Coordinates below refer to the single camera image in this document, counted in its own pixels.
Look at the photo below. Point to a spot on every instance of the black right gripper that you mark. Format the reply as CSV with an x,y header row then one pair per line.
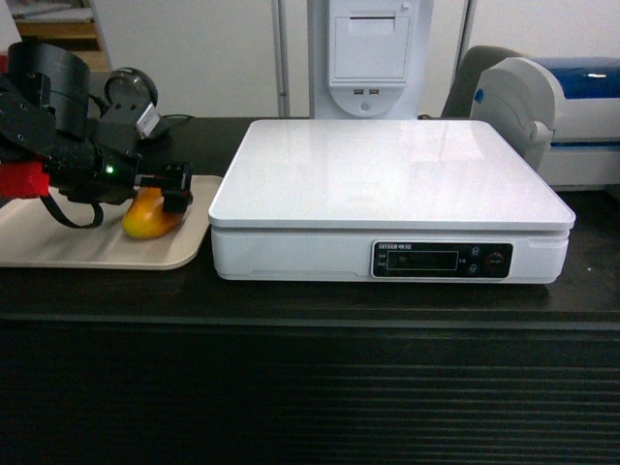
x,y
101,164

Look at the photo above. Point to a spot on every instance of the red yellow mango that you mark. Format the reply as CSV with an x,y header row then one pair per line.
x,y
146,218

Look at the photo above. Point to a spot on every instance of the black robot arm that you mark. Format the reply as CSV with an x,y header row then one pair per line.
x,y
55,134

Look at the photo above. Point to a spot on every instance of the black checkout counter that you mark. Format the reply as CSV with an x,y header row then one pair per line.
x,y
183,367

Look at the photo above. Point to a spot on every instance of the white checkout scale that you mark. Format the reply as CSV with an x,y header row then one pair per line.
x,y
385,201

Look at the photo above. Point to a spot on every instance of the black barcode scanner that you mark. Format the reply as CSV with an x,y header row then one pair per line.
x,y
133,90

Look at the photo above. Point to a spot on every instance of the beige plastic tray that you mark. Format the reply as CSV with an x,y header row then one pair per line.
x,y
30,237

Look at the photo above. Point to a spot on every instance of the red block on gripper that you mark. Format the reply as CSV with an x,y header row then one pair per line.
x,y
24,180

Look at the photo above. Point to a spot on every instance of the wooden pallet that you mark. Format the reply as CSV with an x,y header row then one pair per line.
x,y
67,24

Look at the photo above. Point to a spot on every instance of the white vertical pole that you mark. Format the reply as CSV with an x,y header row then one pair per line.
x,y
278,9

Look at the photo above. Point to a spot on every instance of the white receipt printer terminal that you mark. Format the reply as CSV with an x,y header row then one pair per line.
x,y
367,58

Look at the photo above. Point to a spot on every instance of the white blue label printer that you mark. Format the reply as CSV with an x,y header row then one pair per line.
x,y
561,115

